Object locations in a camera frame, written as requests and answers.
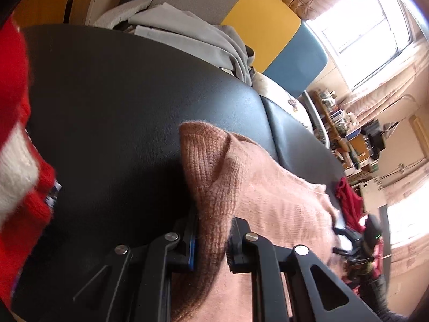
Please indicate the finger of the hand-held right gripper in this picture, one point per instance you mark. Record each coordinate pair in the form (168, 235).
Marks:
(342, 231)
(340, 251)

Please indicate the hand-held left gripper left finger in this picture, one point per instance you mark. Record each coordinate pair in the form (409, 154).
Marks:
(191, 251)

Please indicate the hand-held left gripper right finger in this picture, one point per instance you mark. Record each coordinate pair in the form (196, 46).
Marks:
(230, 258)

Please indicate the pink knit sweater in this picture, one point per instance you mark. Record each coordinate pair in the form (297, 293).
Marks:
(261, 187)

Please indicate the person's right forearm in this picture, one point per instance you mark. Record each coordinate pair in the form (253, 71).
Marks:
(378, 295)

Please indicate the red cloth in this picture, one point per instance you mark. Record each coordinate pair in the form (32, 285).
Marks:
(348, 201)

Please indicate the bright window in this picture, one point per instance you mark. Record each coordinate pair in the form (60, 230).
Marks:
(365, 33)
(407, 223)

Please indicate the white paper board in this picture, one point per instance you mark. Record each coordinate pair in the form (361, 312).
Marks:
(372, 191)

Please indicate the cluttered wooden shelf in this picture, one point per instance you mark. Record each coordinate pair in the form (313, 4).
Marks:
(338, 124)

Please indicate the black leather bench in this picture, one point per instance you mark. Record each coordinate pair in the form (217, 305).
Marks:
(117, 90)

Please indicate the light grey garment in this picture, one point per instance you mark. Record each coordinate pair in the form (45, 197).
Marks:
(201, 37)

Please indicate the grey yellow blue padded headboard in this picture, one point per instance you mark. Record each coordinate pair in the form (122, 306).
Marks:
(261, 23)

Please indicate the red white knit garment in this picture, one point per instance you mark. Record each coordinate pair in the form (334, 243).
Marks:
(13, 107)

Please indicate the orange wooden wardrobe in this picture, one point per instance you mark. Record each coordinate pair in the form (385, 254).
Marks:
(43, 0)

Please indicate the grey metal rail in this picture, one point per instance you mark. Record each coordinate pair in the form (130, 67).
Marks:
(316, 117)

